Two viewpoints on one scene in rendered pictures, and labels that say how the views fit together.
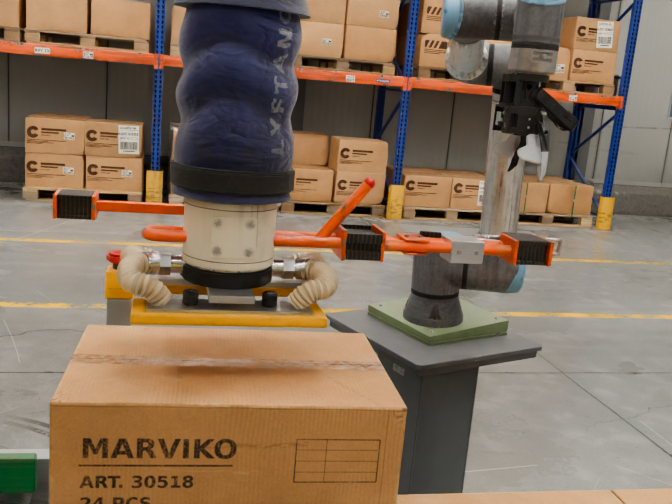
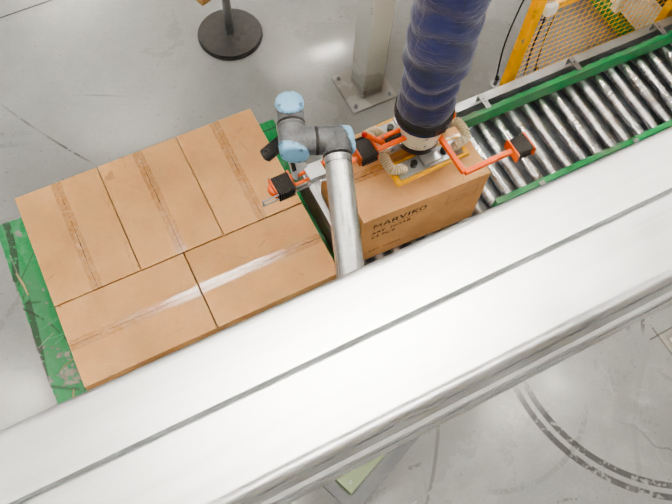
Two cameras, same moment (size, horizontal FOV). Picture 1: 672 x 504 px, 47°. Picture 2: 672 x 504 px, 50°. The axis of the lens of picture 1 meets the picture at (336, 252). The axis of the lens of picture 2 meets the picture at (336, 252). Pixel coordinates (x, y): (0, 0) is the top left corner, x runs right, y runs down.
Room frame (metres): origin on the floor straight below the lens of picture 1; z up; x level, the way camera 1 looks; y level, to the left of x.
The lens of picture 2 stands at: (2.89, -0.63, 3.56)
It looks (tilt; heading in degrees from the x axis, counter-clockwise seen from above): 65 degrees down; 160
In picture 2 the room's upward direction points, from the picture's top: 6 degrees clockwise
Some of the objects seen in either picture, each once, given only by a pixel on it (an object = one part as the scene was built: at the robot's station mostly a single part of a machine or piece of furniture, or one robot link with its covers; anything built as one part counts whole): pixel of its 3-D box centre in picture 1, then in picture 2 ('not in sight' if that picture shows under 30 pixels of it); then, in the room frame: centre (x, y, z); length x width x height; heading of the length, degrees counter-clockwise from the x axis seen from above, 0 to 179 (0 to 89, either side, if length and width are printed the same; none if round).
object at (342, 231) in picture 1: (358, 241); (364, 150); (1.47, -0.04, 1.19); 0.10 x 0.08 x 0.06; 13
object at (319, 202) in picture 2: not in sight; (333, 227); (1.48, -0.14, 0.58); 0.70 x 0.03 x 0.06; 12
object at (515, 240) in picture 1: (525, 249); (282, 184); (1.55, -0.38, 1.19); 0.08 x 0.07 x 0.05; 103
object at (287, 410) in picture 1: (226, 456); (400, 183); (1.41, 0.18, 0.75); 0.60 x 0.40 x 0.40; 100
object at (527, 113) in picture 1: (523, 105); not in sight; (1.55, -0.34, 1.48); 0.09 x 0.08 x 0.12; 102
